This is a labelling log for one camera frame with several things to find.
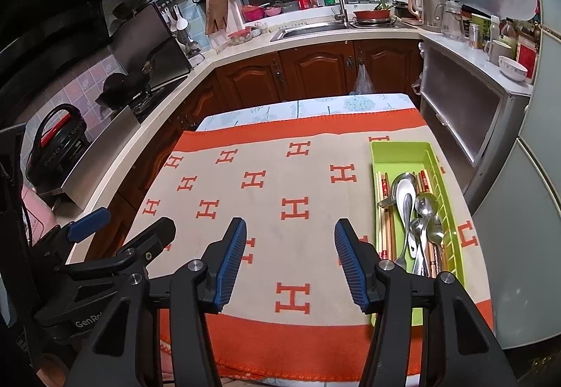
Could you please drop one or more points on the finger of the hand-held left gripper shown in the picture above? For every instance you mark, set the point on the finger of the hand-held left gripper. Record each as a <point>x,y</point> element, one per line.
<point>153,233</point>
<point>90,222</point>

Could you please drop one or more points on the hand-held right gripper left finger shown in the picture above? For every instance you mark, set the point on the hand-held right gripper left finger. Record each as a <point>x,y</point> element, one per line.
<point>228,268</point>

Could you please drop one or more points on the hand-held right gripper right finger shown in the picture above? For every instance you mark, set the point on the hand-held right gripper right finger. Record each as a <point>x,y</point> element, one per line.
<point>355,268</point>

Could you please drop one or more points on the large metal soup spoon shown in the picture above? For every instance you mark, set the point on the large metal soup spoon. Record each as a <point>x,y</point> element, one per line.
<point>404,194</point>

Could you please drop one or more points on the small metal spoon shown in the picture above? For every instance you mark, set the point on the small metal spoon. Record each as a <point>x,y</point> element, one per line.
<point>436,231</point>

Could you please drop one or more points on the green plastic utensil tray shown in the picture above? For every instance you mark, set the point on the green plastic utensil tray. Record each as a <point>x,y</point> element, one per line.
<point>394,156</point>

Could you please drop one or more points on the low steel stove splash panel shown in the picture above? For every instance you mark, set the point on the low steel stove splash panel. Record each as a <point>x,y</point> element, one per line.
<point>101,159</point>

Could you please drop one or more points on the orange patterned blanket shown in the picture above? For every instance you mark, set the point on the orange patterned blanket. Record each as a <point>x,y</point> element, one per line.
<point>285,176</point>

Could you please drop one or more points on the black wok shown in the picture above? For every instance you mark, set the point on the black wok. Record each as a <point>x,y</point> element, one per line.
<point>125,84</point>

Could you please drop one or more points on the pale blue floral tablecloth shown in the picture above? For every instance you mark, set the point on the pale blue floral tablecloth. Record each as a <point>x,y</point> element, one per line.
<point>307,106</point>

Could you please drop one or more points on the grey refrigerator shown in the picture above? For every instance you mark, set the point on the grey refrigerator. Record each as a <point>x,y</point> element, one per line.
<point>526,216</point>

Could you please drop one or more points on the clear hanging plastic bag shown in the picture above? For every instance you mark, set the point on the clear hanging plastic bag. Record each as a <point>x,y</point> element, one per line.
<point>363,82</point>

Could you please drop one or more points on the tall steel stove splash panel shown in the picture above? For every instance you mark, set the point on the tall steel stove splash panel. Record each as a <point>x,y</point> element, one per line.
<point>153,45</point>

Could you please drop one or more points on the white kitchen countertop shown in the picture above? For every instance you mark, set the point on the white kitchen countertop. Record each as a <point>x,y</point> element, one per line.
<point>228,49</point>

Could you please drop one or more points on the metal cabinet with frosted doors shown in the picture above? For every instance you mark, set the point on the metal cabinet with frosted doors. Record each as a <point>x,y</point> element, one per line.
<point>464,97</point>

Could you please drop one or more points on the brown wooden lower cabinets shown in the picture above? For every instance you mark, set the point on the brown wooden lower cabinets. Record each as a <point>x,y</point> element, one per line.
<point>307,67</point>

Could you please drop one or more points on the white hanging ladles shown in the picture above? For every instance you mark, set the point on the white hanging ladles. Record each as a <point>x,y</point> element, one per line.
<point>177,21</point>

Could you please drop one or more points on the clear lidded food container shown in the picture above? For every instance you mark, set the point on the clear lidded food container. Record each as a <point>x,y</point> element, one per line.
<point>240,36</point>

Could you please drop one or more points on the wooden cutting board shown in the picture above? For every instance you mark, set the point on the wooden cutting board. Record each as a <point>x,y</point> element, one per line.
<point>217,14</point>

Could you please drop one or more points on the stainless steel sink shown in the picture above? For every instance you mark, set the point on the stainless steel sink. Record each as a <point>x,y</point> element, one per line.
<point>315,31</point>

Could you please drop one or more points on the pink bowl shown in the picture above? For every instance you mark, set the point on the pink bowl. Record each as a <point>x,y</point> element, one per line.
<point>253,12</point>

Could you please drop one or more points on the red frying pan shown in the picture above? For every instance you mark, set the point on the red frying pan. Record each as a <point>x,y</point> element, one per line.
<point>372,14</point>

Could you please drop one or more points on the white patterned bowl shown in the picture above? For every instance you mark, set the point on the white patterned bowl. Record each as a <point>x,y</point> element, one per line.
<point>512,67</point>

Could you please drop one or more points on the white mug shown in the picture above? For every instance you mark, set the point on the white mug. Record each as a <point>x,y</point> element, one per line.
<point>497,51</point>

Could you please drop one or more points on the glass pitcher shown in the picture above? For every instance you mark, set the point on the glass pitcher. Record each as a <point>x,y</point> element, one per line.
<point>453,18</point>

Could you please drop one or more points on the steel electric kettle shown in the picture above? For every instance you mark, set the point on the steel electric kettle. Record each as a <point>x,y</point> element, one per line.
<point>427,3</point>

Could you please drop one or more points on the red box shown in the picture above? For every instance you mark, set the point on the red box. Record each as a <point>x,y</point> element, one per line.
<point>528,53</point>

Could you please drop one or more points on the white plastic bottle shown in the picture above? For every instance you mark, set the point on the white plastic bottle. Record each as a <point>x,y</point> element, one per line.
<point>495,27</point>

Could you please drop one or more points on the brown glass bottle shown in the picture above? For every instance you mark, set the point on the brown glass bottle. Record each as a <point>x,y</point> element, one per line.
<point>508,31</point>

